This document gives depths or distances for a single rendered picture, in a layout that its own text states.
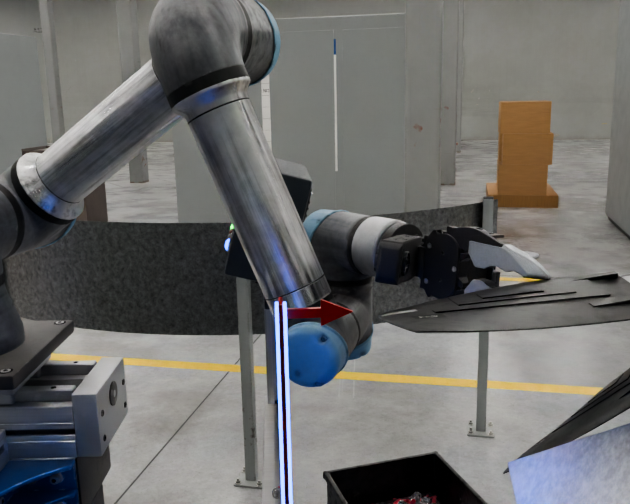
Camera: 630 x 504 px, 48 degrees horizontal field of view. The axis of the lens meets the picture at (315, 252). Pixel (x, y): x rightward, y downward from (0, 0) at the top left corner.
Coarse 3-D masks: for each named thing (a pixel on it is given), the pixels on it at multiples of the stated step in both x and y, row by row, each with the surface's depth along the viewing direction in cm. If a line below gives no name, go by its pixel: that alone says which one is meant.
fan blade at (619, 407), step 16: (608, 384) 83; (624, 384) 77; (592, 400) 83; (608, 400) 78; (624, 400) 74; (576, 416) 83; (592, 416) 78; (608, 416) 74; (560, 432) 82; (576, 432) 78; (544, 448) 81
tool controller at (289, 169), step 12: (288, 168) 127; (300, 168) 133; (288, 180) 117; (300, 180) 117; (300, 192) 117; (312, 192) 119; (300, 204) 118; (300, 216) 118; (228, 252) 119; (240, 252) 119; (228, 264) 119; (240, 264) 119; (240, 276) 120; (252, 276) 120
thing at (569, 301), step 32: (512, 288) 67; (544, 288) 65; (576, 288) 64; (608, 288) 64; (384, 320) 61; (416, 320) 58; (448, 320) 57; (480, 320) 57; (512, 320) 57; (544, 320) 57; (576, 320) 57; (608, 320) 57
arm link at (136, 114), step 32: (256, 0) 91; (256, 32) 86; (256, 64) 90; (128, 96) 93; (160, 96) 92; (96, 128) 96; (128, 128) 95; (160, 128) 96; (32, 160) 101; (64, 160) 98; (96, 160) 97; (128, 160) 100; (32, 192) 99; (64, 192) 100; (32, 224) 101; (64, 224) 104
